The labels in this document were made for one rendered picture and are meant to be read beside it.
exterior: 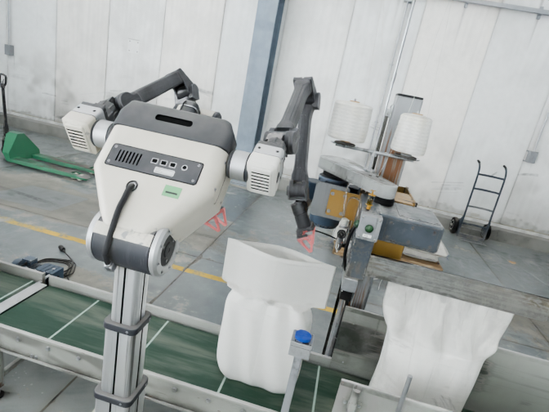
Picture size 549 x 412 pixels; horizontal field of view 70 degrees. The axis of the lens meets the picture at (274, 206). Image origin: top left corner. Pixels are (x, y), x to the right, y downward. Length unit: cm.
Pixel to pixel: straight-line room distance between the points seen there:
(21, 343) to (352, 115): 181
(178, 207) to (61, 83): 740
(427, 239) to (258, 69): 511
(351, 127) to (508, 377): 140
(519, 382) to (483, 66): 519
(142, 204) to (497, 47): 623
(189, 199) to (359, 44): 570
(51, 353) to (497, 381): 209
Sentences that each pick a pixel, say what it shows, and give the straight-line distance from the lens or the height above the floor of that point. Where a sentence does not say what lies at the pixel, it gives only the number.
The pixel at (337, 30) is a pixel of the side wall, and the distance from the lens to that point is 665.
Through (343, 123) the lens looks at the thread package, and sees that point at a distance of 166.
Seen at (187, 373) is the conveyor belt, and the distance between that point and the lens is 199.
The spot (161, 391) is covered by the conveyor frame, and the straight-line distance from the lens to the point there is 198.
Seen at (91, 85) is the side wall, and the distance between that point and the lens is 805.
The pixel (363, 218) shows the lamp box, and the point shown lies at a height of 132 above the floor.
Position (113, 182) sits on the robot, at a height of 135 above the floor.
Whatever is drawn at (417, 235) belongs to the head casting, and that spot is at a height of 129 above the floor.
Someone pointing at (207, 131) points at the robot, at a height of 153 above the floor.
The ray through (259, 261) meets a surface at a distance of 168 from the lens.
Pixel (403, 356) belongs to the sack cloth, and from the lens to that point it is 180.
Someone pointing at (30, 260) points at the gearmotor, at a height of 42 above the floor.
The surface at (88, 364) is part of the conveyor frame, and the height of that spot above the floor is 35.
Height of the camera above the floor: 170
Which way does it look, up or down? 17 degrees down
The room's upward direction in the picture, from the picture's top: 11 degrees clockwise
